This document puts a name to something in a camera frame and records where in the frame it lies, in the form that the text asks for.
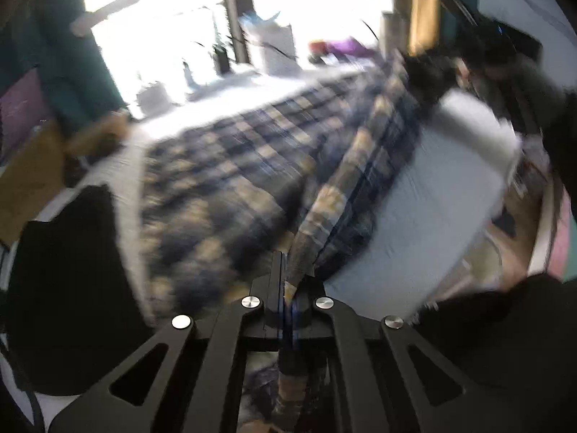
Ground plaid pants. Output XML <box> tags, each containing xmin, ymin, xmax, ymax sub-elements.
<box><xmin>140</xmin><ymin>49</ymin><xmax>433</xmax><ymax>433</ymax></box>

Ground dark window post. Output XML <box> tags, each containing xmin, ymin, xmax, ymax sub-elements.
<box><xmin>219</xmin><ymin>0</ymin><xmax>254</xmax><ymax>65</ymax></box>

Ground dark cloth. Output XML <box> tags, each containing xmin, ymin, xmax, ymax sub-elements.
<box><xmin>417</xmin><ymin>274</ymin><xmax>577</xmax><ymax>391</ymax></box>

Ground purple cloth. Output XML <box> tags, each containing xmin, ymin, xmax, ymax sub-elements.
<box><xmin>325</xmin><ymin>38</ymin><xmax>368</xmax><ymax>57</ymax></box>

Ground black cloth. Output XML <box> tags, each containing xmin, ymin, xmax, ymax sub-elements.
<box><xmin>6</xmin><ymin>185</ymin><xmax>151</xmax><ymax>395</ymax></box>

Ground teal curtain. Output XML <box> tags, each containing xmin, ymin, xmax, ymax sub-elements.
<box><xmin>0</xmin><ymin>0</ymin><xmax>127</xmax><ymax>122</ymax></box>

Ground steel tumbler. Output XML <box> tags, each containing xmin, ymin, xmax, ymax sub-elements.
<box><xmin>382</xmin><ymin>11</ymin><xmax>406</xmax><ymax>52</ymax></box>

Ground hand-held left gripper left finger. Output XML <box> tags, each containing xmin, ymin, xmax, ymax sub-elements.
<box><xmin>47</xmin><ymin>252</ymin><xmax>287</xmax><ymax>433</ymax></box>

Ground white textured tablecloth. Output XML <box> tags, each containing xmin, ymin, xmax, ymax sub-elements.
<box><xmin>58</xmin><ymin>65</ymin><xmax>524</xmax><ymax>321</ymax></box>

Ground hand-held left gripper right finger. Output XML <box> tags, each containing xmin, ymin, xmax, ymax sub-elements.
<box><xmin>287</xmin><ymin>276</ymin><xmax>535</xmax><ymax>433</ymax></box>

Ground white desk lamp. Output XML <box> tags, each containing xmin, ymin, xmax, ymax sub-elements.
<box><xmin>70</xmin><ymin>0</ymin><xmax>176</xmax><ymax>118</ymax></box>

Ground mustard yellow curtain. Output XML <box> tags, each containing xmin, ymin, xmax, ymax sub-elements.
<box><xmin>397</xmin><ymin>0</ymin><xmax>440</xmax><ymax>55</ymax></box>

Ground white perforated basket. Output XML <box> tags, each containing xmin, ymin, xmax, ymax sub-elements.
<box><xmin>243</xmin><ymin>22</ymin><xmax>300</xmax><ymax>75</ymax></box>

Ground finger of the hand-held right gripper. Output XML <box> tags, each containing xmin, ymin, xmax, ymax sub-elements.
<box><xmin>402</xmin><ymin>53</ymin><xmax>458</xmax><ymax>102</ymax></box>

